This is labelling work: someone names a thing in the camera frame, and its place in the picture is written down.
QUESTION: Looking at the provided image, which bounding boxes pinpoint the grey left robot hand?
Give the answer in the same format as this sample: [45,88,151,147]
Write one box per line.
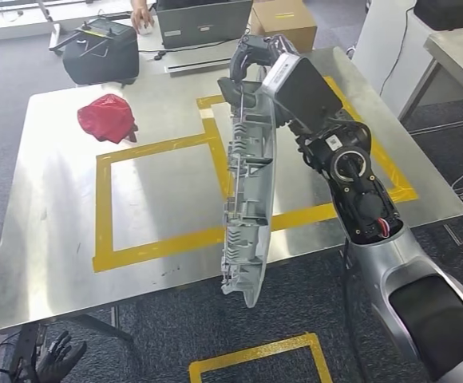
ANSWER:
[36,331,88,383]

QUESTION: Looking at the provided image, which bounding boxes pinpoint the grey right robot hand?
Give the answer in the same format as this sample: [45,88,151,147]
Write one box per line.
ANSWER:
[217,33,300,110]

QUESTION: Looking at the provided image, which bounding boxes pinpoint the grey plastic wheel hubcap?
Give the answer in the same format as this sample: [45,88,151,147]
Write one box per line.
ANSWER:
[220,87,277,310]

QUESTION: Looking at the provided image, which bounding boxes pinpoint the brown cardboard box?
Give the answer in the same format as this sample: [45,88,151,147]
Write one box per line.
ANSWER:
[250,0,318,54]

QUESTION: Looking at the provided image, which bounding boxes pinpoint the grey metal bar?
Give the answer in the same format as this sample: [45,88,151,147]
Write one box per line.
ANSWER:
[163,53,253,75]

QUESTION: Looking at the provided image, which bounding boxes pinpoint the grey laptop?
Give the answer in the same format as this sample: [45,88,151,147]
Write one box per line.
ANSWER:
[156,0,253,50]

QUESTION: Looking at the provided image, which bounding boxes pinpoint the person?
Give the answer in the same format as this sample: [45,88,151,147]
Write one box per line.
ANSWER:
[130,0,155,34]

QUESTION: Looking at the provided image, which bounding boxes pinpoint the white partition panel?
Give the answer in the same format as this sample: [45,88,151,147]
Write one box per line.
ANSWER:
[351,0,449,118]

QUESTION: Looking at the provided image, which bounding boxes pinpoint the black remote controller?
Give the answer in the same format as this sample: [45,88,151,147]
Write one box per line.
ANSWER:
[76,17,136,43]

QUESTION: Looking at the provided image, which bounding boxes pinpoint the black equipment bag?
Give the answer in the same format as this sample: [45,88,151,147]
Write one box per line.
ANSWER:
[62,18,140,87]

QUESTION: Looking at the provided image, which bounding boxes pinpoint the red crumpled cloth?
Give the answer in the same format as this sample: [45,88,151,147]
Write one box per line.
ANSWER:
[76,93,139,144]

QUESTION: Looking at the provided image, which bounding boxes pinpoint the black carrying case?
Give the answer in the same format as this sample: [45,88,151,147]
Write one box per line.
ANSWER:
[414,0,463,32]

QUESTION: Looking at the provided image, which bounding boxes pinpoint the white metal stand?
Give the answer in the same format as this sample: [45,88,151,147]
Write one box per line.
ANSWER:
[36,0,63,53]

